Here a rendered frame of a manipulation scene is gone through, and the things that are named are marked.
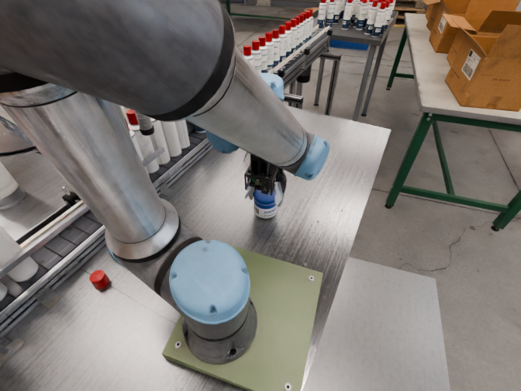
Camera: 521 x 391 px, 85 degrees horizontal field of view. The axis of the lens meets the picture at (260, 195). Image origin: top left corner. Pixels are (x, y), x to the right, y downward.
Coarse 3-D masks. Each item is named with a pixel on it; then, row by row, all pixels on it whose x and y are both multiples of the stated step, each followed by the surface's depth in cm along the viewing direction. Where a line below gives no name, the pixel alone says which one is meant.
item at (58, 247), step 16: (192, 144) 103; (176, 160) 96; (160, 176) 91; (80, 224) 76; (96, 224) 76; (64, 240) 72; (80, 240) 72; (32, 256) 68; (48, 256) 68; (64, 256) 69; (16, 288) 62; (0, 304) 60
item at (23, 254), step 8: (160, 152) 87; (144, 160) 83; (152, 160) 84; (80, 208) 69; (88, 208) 70; (72, 216) 67; (64, 224) 65; (48, 232) 63; (56, 232) 64; (40, 240) 62; (48, 240) 63; (32, 248) 60; (16, 256) 59; (24, 256) 60; (8, 264) 57; (16, 264) 59; (0, 272) 56
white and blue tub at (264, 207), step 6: (258, 192) 81; (270, 192) 81; (258, 198) 80; (264, 198) 80; (270, 198) 80; (258, 204) 80; (264, 204) 79; (270, 204) 79; (258, 210) 82; (264, 210) 81; (270, 210) 81; (276, 210) 84; (264, 216) 83; (270, 216) 83
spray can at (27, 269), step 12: (0, 228) 56; (0, 240) 56; (12, 240) 59; (0, 252) 57; (12, 252) 59; (0, 264) 58; (24, 264) 62; (36, 264) 66; (12, 276) 62; (24, 276) 63
